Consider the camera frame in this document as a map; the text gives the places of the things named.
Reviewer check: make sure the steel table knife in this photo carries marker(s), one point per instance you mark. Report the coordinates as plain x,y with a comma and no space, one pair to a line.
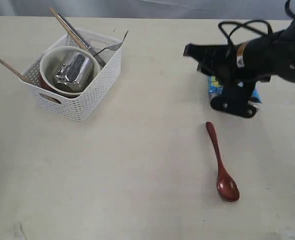
91,50

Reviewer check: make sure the wooden chopstick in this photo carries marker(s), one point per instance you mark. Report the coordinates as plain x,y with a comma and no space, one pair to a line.
18,74
69,29

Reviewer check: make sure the cream ceramic bowl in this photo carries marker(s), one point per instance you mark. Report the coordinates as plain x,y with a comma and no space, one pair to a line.
51,61

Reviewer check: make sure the shiny steel cup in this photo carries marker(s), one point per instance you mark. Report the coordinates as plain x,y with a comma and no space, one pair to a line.
73,72

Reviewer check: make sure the blue chips bag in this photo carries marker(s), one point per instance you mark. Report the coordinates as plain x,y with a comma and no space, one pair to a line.
214,88

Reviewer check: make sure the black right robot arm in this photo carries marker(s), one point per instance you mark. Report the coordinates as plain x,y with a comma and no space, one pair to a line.
244,31

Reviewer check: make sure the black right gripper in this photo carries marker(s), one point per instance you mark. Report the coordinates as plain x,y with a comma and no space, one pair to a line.
238,68

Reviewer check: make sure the brown red plate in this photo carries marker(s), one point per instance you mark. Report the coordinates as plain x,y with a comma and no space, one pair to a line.
43,84

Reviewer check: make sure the dark red wooden spoon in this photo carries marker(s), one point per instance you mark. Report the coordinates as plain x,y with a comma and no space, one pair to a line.
225,184

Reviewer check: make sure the white woven plastic basket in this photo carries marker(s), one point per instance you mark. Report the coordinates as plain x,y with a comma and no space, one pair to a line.
80,107

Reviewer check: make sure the steel fork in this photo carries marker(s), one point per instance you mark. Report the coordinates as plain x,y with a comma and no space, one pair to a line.
113,47

